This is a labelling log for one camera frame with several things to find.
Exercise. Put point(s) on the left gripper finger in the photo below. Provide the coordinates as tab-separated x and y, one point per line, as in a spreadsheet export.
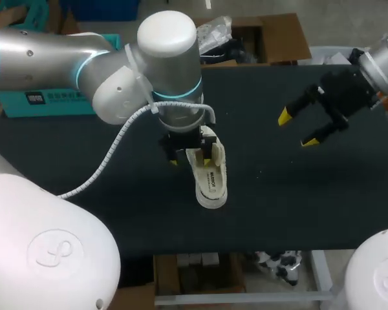
172	157
207	155

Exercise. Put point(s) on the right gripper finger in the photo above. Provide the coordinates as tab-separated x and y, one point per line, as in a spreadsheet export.
299	108
325	130

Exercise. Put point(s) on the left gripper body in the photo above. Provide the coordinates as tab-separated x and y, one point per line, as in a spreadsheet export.
185	137

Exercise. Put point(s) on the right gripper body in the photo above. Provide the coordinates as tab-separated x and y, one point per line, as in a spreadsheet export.
347	87

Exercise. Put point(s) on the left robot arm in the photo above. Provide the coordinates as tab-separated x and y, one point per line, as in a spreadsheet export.
35	61

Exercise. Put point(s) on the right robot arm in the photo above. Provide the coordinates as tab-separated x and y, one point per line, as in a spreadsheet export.
383	58

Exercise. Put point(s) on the black and white shoe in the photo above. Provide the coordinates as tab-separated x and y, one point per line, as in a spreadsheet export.
279	266

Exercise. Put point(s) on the brown cardboard box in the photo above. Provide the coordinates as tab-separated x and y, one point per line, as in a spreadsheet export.
134	297
197	274
262	42

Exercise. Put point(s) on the teal box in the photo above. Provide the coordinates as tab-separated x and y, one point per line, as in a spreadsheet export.
51	97

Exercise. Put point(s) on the blue plastic bin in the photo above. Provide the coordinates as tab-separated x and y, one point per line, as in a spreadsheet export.
93	9

